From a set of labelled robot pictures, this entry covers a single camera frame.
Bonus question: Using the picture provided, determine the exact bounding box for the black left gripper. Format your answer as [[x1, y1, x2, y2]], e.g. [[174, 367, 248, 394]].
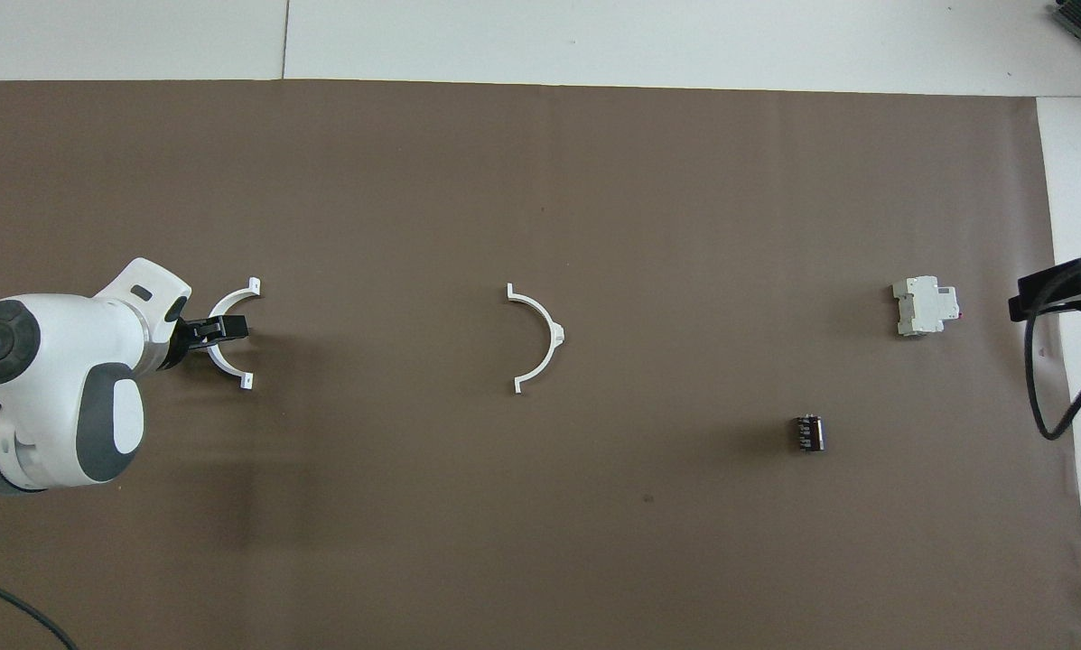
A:
[[161, 307, 251, 371]]

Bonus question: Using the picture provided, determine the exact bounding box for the white half-ring pipe clamp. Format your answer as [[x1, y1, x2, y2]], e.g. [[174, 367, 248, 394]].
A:
[[506, 283, 566, 395], [198, 278, 262, 391]]

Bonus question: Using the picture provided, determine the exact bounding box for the white circuit breaker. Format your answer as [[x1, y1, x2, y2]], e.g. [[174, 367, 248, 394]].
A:
[[892, 275, 961, 339]]

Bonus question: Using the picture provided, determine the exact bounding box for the brown table mat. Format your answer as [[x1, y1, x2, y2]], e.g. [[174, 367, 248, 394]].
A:
[[0, 79, 1081, 650]]

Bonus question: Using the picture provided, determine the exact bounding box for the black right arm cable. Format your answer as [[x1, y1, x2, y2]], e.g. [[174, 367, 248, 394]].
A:
[[1025, 260, 1081, 441]]

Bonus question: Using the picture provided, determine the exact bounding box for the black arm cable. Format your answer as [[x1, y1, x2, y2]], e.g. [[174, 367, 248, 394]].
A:
[[0, 572, 79, 650], [1025, 260, 1081, 441]]

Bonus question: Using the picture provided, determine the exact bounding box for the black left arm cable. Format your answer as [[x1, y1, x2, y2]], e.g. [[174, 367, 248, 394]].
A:
[[0, 572, 79, 650]]

